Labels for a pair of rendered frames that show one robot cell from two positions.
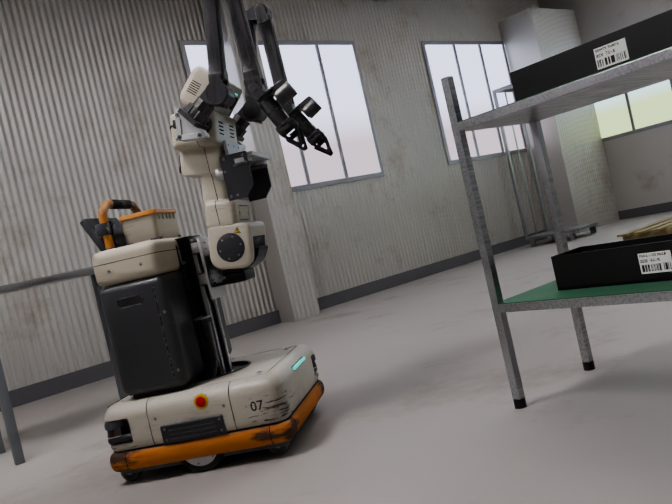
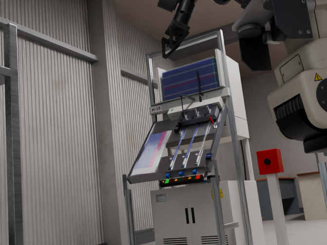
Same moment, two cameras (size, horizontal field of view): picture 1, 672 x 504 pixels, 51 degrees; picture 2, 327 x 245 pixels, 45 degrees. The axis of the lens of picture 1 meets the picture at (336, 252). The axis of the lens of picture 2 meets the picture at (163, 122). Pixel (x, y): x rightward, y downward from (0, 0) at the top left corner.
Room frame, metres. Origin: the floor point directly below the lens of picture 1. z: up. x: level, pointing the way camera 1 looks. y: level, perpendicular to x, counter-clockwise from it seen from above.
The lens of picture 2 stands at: (3.56, -0.47, 0.49)
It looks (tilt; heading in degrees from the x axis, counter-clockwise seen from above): 12 degrees up; 159
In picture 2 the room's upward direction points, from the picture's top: 6 degrees counter-clockwise
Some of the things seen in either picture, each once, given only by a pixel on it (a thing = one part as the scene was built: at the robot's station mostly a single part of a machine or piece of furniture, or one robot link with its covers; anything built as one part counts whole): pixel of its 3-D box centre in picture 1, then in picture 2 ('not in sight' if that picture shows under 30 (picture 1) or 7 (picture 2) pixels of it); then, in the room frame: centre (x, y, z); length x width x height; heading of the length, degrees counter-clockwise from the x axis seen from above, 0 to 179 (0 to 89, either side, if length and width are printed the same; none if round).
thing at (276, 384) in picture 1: (222, 402); not in sight; (2.68, 0.55, 0.16); 0.67 x 0.64 x 0.25; 80
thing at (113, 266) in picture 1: (173, 298); not in sight; (2.70, 0.64, 0.59); 0.55 x 0.34 x 0.83; 170
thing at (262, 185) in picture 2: not in sight; (272, 198); (-3.67, 4.53, 0.40); 1.48 x 0.78 x 0.79; 130
